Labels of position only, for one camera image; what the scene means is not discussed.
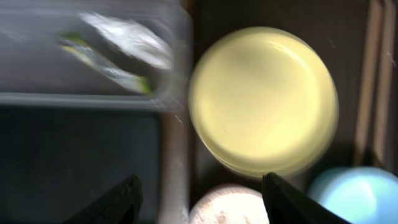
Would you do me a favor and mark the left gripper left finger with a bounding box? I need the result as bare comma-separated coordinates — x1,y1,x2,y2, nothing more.
63,175,143,224

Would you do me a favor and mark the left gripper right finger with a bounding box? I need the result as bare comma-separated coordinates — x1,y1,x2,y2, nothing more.
262,172,349,224

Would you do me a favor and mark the white bowl with leftovers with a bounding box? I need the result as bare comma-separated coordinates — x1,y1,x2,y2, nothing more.
189,184,269,224

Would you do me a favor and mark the light blue bowl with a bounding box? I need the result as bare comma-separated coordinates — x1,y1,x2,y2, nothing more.
308,167,397,224

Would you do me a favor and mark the yellow plate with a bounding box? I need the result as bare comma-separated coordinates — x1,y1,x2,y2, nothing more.
189,27,339,178

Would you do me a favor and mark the wooden chopstick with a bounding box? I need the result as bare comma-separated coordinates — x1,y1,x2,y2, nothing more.
353,0,384,166
373,0,396,170

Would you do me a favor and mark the green snack wrapper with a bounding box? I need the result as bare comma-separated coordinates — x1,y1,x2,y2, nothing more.
58,32,153,95

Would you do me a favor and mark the black plastic bin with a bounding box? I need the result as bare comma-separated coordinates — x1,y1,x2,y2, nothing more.
1,106,160,223

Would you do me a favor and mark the clear plastic bin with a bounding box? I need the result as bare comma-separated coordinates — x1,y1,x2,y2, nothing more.
1,1,192,111

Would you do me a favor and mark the dark brown serving tray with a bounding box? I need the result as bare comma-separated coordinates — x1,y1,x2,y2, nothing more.
186,0,398,215

